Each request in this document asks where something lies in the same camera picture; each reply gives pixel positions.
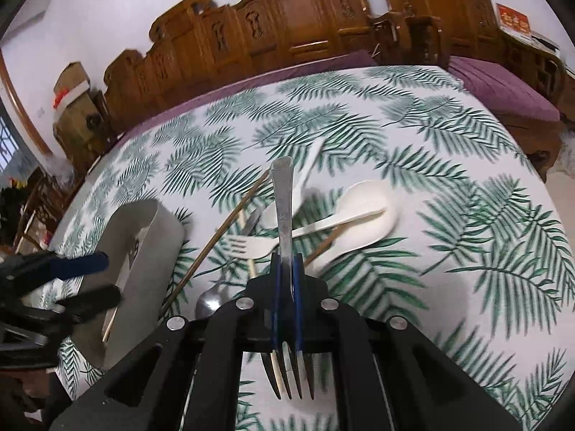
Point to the purple armchair cushion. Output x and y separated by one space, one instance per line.
498 85

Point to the stainless steel tray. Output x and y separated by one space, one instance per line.
157 251

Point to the leaf-print tablecloth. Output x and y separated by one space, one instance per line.
449 256

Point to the dark brown chopstick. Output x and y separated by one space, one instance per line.
323 246
211 247

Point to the carved wooden sofa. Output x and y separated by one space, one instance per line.
287 13

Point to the metal fork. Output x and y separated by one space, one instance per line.
283 206

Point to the white plastic fork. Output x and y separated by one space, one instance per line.
254 247

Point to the purple sofa cushion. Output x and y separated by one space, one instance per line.
251 78

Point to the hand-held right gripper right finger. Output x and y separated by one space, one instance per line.
298 305

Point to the carved wooden armchair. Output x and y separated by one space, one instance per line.
431 0

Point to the curved wooden door frame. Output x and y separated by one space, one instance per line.
22 107

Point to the red box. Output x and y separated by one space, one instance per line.
514 18

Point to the cardboard box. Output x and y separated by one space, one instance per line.
71 85

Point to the large white soup spoon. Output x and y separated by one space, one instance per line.
364 229

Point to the light bamboo chopstick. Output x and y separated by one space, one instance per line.
252 267
110 323

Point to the wooden side table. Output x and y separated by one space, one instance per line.
534 63

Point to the small white soup spoon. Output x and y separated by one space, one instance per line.
310 166

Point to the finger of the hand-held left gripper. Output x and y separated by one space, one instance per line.
87 263
96 298

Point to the metal spoon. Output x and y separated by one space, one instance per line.
209 305

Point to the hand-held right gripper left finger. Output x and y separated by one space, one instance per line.
275 296

